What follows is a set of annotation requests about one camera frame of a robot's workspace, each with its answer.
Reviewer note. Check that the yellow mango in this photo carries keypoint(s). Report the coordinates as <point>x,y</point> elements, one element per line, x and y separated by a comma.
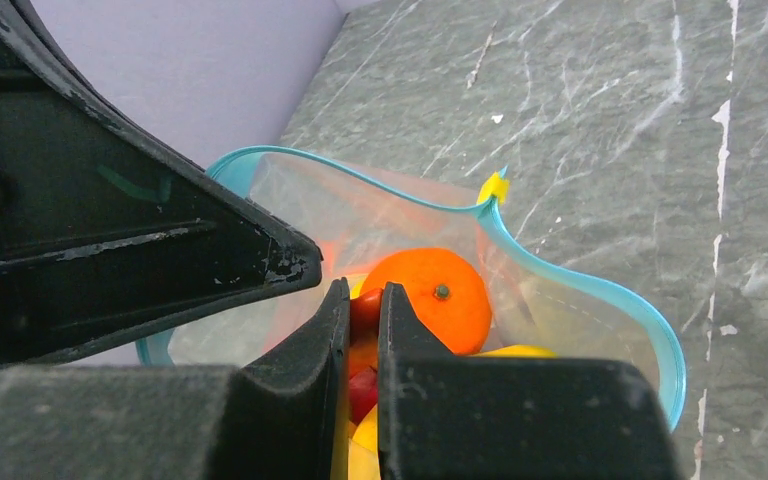
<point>519,351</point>

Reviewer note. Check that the orange fruit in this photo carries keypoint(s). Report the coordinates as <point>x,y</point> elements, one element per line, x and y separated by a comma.
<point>445,291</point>

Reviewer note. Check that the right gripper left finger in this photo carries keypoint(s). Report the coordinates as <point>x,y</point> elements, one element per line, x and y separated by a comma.
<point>283,416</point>

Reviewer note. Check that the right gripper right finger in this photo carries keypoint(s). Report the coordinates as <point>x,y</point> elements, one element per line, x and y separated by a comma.
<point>443,416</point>

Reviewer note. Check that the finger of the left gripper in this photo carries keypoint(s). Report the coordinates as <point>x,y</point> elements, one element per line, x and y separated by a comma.
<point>108,235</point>

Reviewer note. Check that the clear zip top bag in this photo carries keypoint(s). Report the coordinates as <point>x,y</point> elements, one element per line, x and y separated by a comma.
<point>359,215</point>

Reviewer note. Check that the red bell pepper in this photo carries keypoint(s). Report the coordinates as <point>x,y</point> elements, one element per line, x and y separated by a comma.
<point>363,353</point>

